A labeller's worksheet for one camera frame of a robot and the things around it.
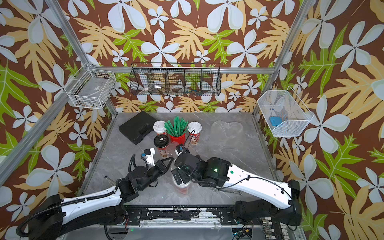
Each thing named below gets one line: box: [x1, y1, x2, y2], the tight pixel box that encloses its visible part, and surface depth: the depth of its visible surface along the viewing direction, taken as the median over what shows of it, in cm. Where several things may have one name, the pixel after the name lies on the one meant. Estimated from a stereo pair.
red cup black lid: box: [153, 134, 170, 158], surface depth 85 cm
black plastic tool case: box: [118, 111, 158, 145], surface depth 109 cm
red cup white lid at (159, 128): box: [153, 120, 167, 136], surface depth 92 cm
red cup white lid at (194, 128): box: [187, 121, 202, 146], surface depth 93 cm
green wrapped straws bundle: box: [164, 116, 189, 137], surface depth 92 cm
